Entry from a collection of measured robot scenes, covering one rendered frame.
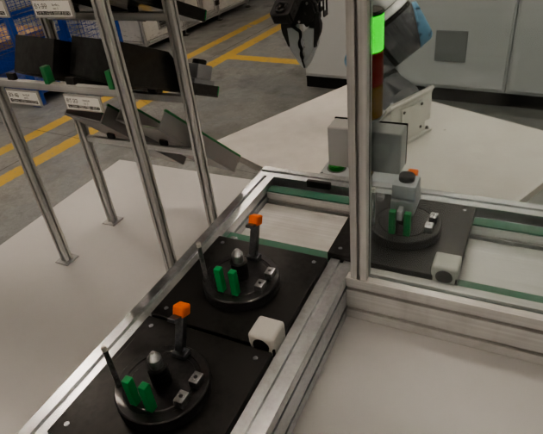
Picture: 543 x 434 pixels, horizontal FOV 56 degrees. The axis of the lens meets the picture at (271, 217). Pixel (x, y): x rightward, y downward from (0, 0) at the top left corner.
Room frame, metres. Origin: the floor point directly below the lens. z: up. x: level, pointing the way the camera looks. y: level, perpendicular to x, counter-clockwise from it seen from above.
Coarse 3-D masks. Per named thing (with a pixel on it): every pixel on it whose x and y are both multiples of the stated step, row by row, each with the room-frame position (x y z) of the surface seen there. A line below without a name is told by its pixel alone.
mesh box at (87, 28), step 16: (16, 0) 4.79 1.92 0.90; (16, 16) 4.74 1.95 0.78; (32, 16) 4.87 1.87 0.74; (0, 32) 4.75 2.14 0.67; (16, 32) 4.69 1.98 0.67; (32, 32) 4.82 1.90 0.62; (64, 32) 5.11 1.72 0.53; (80, 32) 5.27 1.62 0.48; (96, 32) 5.43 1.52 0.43; (0, 48) 4.80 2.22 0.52; (0, 64) 4.84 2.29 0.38
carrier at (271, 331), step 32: (224, 256) 0.80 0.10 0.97; (256, 256) 0.75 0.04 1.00; (288, 256) 0.78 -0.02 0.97; (192, 288) 0.72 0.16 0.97; (224, 288) 0.68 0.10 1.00; (256, 288) 0.66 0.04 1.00; (288, 288) 0.69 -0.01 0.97; (192, 320) 0.64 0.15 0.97; (224, 320) 0.63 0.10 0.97; (256, 320) 0.62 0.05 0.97; (288, 320) 0.61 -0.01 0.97
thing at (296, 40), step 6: (288, 30) 1.14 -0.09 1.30; (294, 30) 1.13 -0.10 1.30; (300, 30) 1.14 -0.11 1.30; (288, 36) 1.14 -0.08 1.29; (294, 36) 1.13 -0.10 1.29; (300, 36) 1.13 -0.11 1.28; (294, 42) 1.14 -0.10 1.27; (300, 42) 1.14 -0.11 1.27; (294, 48) 1.14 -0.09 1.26; (300, 48) 1.13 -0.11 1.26; (294, 54) 1.14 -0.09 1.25; (300, 54) 1.13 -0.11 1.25; (300, 60) 1.13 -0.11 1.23
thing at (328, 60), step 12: (324, 0) 4.20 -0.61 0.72; (336, 0) 4.14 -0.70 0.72; (336, 12) 4.14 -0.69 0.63; (324, 24) 4.20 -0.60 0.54; (336, 24) 4.14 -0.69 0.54; (324, 36) 4.20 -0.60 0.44; (336, 36) 4.14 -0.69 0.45; (324, 48) 4.21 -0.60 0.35; (336, 48) 4.15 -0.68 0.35; (312, 60) 4.27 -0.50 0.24; (324, 60) 4.21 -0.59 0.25; (336, 60) 4.15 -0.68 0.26; (312, 72) 4.28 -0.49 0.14; (324, 72) 4.21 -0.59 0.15; (336, 72) 4.15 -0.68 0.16; (312, 84) 4.31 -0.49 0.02; (324, 84) 4.25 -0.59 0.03; (336, 84) 4.19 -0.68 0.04
